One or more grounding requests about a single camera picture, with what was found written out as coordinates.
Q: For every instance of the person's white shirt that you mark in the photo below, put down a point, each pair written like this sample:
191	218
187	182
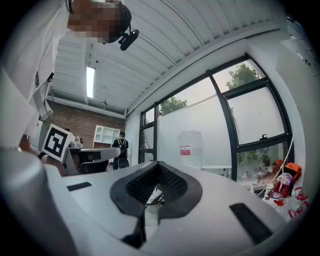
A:
30	62

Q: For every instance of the clear plastic bottle red label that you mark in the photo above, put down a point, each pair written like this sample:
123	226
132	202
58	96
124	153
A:
298	210
300	193

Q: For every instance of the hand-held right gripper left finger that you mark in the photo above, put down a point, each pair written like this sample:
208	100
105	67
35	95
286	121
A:
82	212

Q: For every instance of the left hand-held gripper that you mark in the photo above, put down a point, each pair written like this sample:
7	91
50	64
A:
55	142

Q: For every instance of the black head-worn camera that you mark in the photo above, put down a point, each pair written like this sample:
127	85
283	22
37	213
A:
130	40

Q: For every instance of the orange box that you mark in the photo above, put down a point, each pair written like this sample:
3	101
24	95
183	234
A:
293	168

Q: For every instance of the black window frame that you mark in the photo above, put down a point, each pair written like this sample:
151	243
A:
250	86

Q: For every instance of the large clear water jug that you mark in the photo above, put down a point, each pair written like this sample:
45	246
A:
191	140

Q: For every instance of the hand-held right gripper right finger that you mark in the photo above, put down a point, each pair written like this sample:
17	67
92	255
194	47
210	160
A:
212	225

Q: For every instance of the long ceiling light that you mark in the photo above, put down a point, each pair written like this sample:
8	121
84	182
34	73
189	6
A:
90	82

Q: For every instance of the frosted glass panel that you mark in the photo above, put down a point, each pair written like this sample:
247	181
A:
212	125

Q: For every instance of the white wooden shelf unit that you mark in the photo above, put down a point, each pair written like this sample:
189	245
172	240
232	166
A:
106	136

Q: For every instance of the person's head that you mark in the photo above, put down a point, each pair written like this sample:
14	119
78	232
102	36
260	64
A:
95	20

